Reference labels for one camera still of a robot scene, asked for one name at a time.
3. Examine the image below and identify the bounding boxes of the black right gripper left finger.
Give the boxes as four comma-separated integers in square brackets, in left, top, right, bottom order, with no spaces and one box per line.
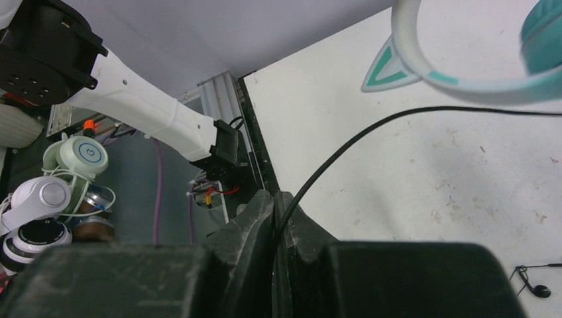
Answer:
[1,190,274,317]

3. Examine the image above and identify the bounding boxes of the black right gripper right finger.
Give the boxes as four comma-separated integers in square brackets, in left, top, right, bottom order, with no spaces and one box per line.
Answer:
[278,207,526,317]

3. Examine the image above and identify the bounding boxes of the thin black earbud cable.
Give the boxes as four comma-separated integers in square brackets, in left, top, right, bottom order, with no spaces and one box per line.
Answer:
[270,105,562,299]

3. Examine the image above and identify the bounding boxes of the teal cat ear headphones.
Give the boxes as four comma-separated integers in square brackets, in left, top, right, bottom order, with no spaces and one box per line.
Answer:
[361,1,561,105]

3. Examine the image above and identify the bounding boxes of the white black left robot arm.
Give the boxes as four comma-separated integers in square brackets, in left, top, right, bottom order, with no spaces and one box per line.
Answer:
[1,1,248,180]

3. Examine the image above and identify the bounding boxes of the brown copper headphones in bin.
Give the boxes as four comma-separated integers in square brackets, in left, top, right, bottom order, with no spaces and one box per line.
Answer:
[68,185,115,242]

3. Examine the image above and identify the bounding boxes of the mint green headphones in bin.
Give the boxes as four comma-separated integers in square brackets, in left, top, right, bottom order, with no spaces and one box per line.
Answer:
[42,135,109,223]

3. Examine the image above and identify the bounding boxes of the black white headphones in bin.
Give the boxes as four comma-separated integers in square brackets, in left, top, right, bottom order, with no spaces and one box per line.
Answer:
[1,218,73,276]

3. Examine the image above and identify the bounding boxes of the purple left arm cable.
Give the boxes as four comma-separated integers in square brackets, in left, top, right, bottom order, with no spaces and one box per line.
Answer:
[101,127,221,245]

